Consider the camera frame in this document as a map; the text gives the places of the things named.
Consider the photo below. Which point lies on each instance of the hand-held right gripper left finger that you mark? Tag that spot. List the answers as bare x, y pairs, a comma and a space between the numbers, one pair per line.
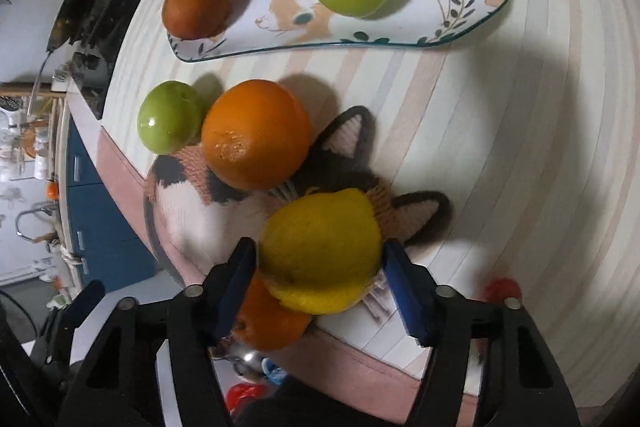
235, 289

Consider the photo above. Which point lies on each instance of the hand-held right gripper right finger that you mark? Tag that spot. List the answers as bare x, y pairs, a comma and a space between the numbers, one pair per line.
406, 297

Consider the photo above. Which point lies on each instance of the yellow lemon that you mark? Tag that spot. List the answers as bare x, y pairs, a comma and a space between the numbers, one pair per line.
320, 247

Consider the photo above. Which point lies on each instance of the large orange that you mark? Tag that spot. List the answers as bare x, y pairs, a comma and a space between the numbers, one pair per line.
255, 134

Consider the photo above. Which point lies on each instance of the small orange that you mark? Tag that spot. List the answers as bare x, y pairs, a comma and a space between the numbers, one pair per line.
270, 319

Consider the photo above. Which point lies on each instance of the small red object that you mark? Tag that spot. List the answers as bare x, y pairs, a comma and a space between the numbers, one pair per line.
502, 289

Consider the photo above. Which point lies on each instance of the cat face mat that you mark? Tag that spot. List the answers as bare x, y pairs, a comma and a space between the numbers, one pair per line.
200, 197

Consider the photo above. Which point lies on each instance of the blue cabinet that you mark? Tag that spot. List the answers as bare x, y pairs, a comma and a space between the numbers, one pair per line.
100, 207

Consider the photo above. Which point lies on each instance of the small green apple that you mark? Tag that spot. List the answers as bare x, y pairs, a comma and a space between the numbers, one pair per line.
167, 117

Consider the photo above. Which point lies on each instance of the metal faucet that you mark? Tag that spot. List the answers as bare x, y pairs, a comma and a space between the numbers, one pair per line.
32, 219

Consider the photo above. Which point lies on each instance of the small reddish brown fruit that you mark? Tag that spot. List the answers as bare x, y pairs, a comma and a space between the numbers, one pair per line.
195, 9

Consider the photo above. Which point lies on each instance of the black gas stove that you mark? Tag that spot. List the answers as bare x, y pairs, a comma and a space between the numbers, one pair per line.
105, 7

